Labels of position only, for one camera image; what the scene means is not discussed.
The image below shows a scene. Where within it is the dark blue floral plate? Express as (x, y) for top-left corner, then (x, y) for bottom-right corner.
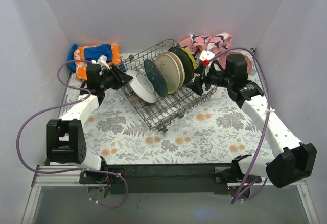
(168, 46), (194, 84)
(144, 59), (168, 97)

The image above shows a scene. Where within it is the green polka dot plate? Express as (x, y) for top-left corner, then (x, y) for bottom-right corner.
(179, 47), (197, 71)

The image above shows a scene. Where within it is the cream green plate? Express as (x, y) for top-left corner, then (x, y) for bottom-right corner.
(162, 52), (185, 90)
(155, 53), (180, 94)

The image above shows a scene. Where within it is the pink polka dot plate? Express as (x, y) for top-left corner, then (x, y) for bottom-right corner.
(218, 50), (253, 74)

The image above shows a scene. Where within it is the red teal floral plate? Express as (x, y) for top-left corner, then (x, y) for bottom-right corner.
(126, 70), (156, 104)

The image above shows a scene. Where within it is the grey wire dish rack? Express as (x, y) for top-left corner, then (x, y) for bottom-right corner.
(120, 39), (217, 132)

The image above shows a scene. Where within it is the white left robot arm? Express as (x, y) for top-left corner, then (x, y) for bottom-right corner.
(46, 64), (133, 183)

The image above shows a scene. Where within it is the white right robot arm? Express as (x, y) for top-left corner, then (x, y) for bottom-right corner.
(187, 51), (317, 188)

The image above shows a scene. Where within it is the orange white patterned cloth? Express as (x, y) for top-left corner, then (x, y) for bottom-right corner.
(73, 43), (122, 81)

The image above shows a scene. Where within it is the pink navy patterned cloth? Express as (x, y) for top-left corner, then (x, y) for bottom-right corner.
(178, 32), (233, 59)

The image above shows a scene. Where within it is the blue folded towel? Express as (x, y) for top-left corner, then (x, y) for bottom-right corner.
(67, 43), (127, 74)

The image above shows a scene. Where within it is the floral patterned table mat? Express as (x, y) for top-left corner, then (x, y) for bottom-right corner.
(50, 50), (271, 166)

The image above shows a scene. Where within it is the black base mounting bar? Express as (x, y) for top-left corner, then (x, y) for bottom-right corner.
(79, 161), (263, 195)

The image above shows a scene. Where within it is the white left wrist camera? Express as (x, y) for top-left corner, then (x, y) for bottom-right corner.
(97, 55), (109, 69)

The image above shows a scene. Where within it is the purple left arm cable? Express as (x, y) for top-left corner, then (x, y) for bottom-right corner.
(16, 60), (129, 208)

